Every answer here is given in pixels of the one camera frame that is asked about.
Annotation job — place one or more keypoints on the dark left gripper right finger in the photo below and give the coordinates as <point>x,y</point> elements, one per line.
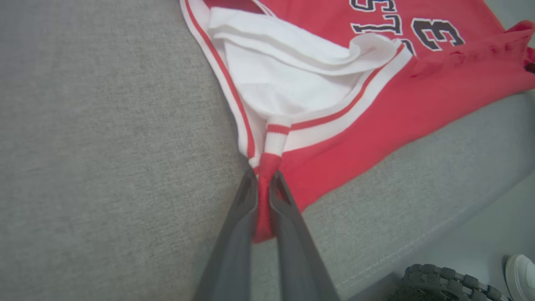
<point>299,259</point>

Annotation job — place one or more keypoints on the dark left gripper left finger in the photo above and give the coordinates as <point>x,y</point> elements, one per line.
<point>232,259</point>

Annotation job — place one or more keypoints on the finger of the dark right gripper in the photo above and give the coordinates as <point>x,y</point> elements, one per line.
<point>530,67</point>

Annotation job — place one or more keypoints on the red Bulls jersey white sleeves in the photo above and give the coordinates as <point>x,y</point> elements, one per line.
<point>376,125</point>

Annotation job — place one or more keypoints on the black ribbed robot wheel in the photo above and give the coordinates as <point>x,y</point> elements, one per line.
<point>434,282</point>

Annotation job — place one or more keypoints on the grey fabric sofa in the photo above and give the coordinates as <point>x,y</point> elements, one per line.
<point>104,146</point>

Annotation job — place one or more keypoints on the white shoe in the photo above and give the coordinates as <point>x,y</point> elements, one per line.
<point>521,276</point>

